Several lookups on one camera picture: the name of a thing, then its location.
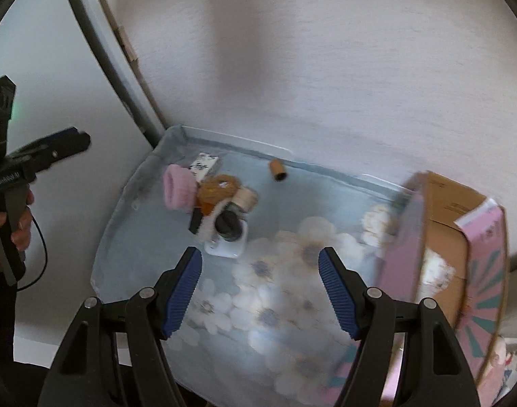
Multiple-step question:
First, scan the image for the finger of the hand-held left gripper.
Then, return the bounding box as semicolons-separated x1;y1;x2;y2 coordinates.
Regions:
8;133;92;171
19;126;80;152

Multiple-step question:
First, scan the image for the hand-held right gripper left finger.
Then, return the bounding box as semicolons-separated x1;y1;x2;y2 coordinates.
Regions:
38;246;203;407

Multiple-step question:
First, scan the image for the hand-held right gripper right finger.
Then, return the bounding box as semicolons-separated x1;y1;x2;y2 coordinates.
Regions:
318;246;482;407

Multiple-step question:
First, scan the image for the black and red tube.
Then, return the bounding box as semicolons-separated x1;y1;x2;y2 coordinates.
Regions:
188;208;206;235

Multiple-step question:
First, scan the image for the pink fluffy scrunchie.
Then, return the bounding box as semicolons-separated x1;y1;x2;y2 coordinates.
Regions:
163;164;199;210

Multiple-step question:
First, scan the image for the brown plush toy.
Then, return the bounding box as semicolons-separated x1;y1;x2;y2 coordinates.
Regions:
195;175;240;244

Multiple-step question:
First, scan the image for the pink cardboard box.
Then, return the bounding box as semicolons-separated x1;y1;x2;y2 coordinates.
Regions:
332;171;510;407

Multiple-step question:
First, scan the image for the white printed small box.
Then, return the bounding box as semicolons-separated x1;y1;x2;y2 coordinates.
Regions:
190;152;220;183

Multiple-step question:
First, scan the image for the person's left hand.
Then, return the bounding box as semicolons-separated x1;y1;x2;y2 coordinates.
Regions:
0;187;35;270

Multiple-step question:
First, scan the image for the floral blue tablecloth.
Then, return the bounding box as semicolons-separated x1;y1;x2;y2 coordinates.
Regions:
91;125;416;396

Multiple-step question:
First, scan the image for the wooden edge strip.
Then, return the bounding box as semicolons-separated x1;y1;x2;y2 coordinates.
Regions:
98;0;166;136

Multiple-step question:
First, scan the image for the printed cushion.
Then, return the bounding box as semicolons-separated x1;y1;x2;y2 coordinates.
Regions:
494;335;517;395

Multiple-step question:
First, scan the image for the black curved frame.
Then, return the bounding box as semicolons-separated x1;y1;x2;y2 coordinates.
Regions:
58;0;166;147

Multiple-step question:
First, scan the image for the black cable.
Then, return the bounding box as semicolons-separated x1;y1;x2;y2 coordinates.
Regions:
17;214;49;291

